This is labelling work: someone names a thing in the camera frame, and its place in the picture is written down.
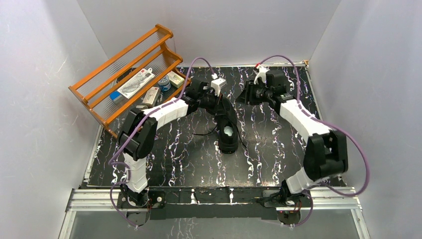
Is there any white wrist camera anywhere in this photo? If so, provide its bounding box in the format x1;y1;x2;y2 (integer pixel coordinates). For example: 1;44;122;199
211;73;227;96
253;63;269;85

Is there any blue eraser block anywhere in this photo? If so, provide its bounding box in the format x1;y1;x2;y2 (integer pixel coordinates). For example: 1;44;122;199
109;91;123;105

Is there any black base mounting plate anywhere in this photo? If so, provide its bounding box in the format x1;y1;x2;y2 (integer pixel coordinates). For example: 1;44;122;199
117;186;313;221

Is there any small green white box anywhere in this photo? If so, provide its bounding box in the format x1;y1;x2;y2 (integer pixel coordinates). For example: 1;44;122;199
166;71;185;88

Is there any white ruler set package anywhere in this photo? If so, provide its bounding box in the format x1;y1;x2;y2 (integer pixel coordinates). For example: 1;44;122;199
117;68;155;99

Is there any blue tape roll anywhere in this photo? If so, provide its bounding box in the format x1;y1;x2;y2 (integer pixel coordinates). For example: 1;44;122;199
157;75;172;92

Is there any beige rectangular box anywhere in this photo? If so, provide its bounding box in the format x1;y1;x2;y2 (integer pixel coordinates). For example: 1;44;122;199
142;87;161;108

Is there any black mesh shoe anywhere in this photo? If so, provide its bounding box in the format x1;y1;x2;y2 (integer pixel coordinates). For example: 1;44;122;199
215;98;238;154

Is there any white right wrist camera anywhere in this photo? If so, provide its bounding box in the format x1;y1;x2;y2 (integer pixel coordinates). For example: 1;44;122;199
253;63;269;85

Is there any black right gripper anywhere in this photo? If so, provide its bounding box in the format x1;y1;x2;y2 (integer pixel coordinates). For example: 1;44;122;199
234;80;272;106

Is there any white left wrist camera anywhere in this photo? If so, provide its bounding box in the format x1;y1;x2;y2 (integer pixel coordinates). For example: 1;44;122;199
211;73;227;96

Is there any small grey block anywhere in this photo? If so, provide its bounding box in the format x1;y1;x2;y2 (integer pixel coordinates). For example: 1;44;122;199
135;105;149;110

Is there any aluminium frame rail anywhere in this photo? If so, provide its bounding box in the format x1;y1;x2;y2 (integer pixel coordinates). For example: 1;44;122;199
66;187;362;212

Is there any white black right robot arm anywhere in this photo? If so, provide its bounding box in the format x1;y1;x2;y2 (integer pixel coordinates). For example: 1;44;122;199
236;67;348;206

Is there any orange wooden shelf rack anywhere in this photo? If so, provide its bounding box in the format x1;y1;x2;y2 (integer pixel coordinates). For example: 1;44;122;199
69;24;185;137

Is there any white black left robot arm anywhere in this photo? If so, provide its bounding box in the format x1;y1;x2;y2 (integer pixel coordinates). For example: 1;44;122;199
118;77;239;207

